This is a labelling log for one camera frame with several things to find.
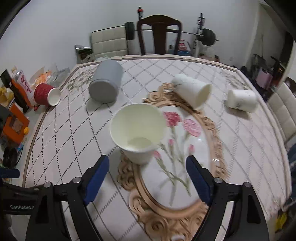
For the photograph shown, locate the white floral paper cup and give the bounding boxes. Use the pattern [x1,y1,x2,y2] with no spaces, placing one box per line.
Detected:
[171,74,212,110]

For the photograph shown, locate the red ribbed paper cup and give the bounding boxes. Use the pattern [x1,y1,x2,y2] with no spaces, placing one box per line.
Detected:
[34,83,61,106]

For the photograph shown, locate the orange box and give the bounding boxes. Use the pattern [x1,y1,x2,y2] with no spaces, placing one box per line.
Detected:
[3,103,30,144]

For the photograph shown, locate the floral diamond pattern tablecloth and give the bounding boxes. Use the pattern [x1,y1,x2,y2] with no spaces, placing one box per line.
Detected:
[23,56,291,240]

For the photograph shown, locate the grey ribbed mug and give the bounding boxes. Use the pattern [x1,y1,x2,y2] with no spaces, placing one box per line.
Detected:
[88,59,123,103]

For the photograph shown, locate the yellow plastic bag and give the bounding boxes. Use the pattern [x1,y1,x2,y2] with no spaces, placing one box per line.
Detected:
[0,87,14,106]

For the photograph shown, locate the cream padded chair right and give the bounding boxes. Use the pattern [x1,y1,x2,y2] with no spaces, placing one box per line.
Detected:
[267,82,295,144]

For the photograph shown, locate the cream padded chair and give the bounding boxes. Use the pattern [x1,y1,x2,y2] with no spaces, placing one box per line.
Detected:
[267,82,295,144]
[91,26,128,59]

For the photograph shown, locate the orange snack bag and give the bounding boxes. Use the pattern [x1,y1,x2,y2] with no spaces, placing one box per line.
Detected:
[30,68,52,89]

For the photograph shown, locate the pink suitcase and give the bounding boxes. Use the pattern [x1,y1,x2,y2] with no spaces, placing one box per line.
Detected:
[256,68,273,89]

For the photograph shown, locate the red-label drink bottle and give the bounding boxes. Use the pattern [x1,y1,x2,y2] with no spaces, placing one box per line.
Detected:
[13,70,37,108]

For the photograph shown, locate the black cylinder bottle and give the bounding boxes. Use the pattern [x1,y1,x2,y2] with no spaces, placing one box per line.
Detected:
[1,69,30,113]

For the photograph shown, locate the dark tea gift box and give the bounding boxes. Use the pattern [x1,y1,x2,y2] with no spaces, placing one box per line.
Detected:
[75,45,95,64]

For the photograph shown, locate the cream padded chair back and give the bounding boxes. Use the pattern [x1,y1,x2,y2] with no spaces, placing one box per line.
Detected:
[91,26,128,59]

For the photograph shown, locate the barbell with black plates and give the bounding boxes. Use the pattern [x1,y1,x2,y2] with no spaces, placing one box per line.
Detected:
[123,22,219,46]

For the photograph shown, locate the dark wooden chair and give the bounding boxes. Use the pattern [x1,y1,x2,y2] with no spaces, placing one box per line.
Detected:
[137,15,182,55]

